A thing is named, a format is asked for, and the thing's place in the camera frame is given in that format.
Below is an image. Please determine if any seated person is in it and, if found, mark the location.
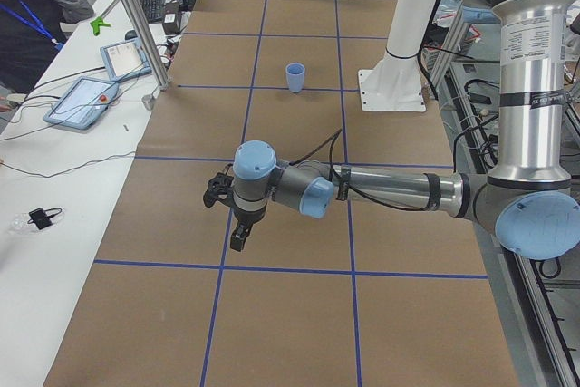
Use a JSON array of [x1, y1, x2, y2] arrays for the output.
[[1, 0, 94, 93]]

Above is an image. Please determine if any near teach pendant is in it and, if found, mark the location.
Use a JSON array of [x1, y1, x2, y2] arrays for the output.
[[43, 77, 120, 131]]

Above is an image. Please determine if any far teach pendant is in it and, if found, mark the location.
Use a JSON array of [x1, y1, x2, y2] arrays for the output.
[[100, 38, 151, 82]]

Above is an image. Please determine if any green clamp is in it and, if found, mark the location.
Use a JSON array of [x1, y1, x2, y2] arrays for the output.
[[90, 16, 111, 36]]

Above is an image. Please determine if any blue cup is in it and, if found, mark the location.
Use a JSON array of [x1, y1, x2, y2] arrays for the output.
[[285, 63, 305, 93]]

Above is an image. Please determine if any aluminium frame post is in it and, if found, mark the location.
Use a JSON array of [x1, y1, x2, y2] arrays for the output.
[[121, 0, 169, 91]]

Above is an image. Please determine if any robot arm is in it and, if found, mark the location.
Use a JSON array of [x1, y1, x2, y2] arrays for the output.
[[226, 0, 579, 260]]

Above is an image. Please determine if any teach pendant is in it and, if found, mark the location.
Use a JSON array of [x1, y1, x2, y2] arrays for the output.
[[43, 77, 120, 131], [100, 38, 151, 82]]

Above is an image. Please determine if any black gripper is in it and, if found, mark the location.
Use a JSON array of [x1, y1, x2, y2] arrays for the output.
[[229, 207, 266, 251]]

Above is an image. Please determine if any black keyboard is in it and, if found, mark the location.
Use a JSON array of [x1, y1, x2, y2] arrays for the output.
[[139, 0, 165, 24]]

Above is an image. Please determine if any white camera post base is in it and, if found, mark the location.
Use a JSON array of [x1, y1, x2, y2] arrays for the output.
[[358, 0, 437, 112]]

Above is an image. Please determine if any small black adapter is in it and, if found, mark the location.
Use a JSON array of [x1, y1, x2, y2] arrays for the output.
[[28, 208, 63, 230]]

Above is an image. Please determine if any brown paper table cover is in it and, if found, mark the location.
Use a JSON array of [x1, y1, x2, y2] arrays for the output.
[[45, 0, 518, 386]]

